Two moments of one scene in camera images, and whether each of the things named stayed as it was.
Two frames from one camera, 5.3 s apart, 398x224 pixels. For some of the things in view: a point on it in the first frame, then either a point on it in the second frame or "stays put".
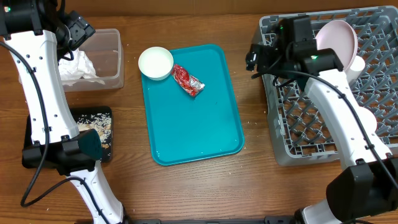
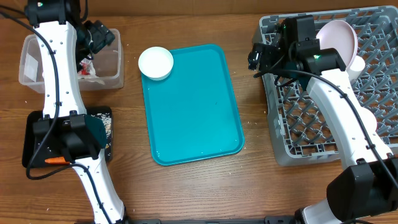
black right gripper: x=262 y=53 stays put
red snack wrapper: x=191 y=84 -> x=84 y=69
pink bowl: x=367 y=119 stays put
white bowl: x=155 y=63 stays put
